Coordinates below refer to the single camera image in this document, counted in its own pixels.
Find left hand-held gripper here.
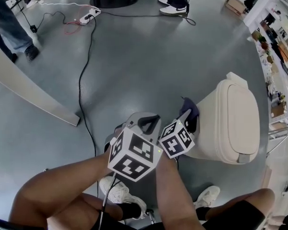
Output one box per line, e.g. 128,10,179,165
103,112,163,183

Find white power strip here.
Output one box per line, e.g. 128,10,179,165
79,8,102,25

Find person's white shoe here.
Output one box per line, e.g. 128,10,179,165
99,175,147,219
193,185,221,208

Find white floor cable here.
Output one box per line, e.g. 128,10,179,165
26,0,96,11

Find dark blue cloth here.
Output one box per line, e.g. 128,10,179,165
179,96,200,123

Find long black floor cable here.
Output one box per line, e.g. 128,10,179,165
78,18,97,157

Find person's left leg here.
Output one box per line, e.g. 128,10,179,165
45,193,124,230

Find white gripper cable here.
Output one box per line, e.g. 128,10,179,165
102,172,118,208

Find person's left forearm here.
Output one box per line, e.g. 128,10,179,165
8,151,116,221

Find person's leg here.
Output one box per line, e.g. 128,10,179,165
205,188,276,230
45,193,124,230

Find person's right forearm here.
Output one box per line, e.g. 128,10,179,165
155,155,206,230

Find person's right leg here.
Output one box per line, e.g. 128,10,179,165
205,188,276,230

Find beige plastic trash bin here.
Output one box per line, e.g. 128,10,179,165
186,71,260,164

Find person's black shorts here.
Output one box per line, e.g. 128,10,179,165
91,199,266,230

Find white slanted board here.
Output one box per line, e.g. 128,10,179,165
0,36,81,127

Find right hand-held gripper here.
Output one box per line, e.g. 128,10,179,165
158,108,199,159

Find person's right white shoe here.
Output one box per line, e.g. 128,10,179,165
193,185,221,208

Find cardboard box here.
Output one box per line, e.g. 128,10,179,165
225,0,247,16

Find black office chair base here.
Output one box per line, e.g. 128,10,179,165
144,208,156,224

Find white metal shelving unit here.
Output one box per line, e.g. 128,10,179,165
243,0,288,141

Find person's left white shoe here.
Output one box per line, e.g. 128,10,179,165
99,175,147,219

